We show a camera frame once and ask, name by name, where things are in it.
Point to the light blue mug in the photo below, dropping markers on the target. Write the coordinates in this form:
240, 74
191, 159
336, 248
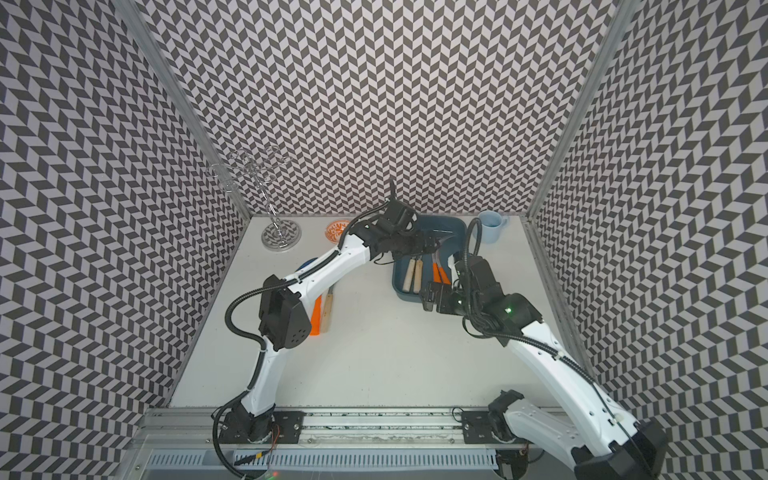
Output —
492, 225

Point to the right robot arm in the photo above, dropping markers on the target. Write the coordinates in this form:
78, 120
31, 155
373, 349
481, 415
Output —
599, 439

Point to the wooden handle sickle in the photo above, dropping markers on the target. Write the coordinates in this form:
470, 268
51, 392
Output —
327, 310
408, 279
417, 278

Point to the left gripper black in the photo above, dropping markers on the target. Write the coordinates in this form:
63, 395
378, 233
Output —
419, 247

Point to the blue blade orange sickle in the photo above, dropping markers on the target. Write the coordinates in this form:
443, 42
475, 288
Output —
306, 263

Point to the orange handle sickle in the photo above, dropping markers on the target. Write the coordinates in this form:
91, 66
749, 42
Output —
439, 243
439, 274
316, 317

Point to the chrome mug tree stand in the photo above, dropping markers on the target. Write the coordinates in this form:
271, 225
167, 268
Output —
248, 174

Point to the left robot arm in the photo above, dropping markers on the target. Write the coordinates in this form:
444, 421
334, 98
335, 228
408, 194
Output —
277, 316

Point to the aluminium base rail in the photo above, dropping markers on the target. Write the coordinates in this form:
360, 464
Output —
429, 427

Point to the orange patterned small bowl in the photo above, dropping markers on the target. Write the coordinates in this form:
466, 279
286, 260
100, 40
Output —
335, 229

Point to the dark blue storage tray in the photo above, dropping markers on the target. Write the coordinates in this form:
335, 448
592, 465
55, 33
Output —
451, 231

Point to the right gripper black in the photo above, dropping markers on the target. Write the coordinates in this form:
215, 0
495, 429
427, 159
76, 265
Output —
445, 292

